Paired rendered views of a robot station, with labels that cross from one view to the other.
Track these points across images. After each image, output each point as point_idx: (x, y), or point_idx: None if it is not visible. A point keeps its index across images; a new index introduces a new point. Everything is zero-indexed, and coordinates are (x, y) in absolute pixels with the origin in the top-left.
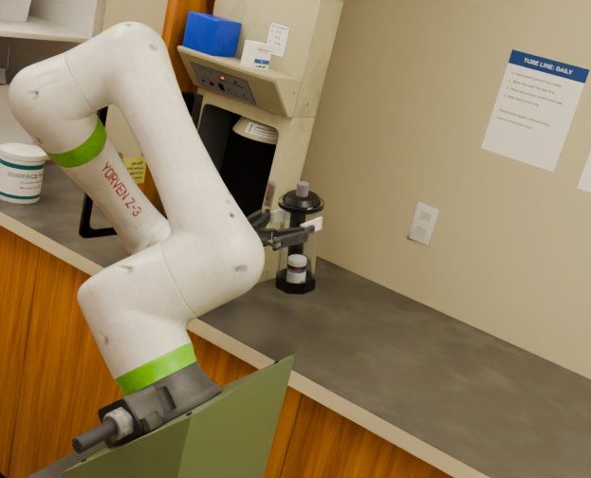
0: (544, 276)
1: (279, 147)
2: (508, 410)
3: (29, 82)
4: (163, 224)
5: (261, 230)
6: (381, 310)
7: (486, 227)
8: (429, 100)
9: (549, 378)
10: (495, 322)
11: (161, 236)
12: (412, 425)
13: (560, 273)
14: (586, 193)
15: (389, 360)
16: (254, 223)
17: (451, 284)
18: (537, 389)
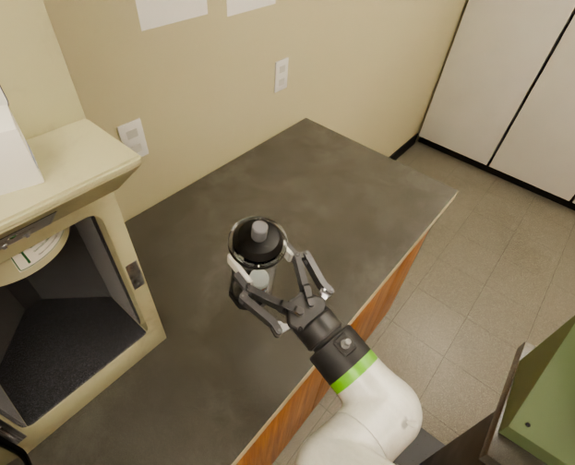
0: (231, 101)
1: (113, 228)
2: (341, 190)
3: None
4: (365, 439)
5: (314, 303)
6: (200, 226)
7: (181, 100)
8: (48, 6)
9: (285, 154)
10: (217, 155)
11: (390, 442)
12: (393, 250)
13: (238, 90)
14: (233, 16)
15: (300, 243)
16: (289, 307)
17: (179, 162)
18: (304, 166)
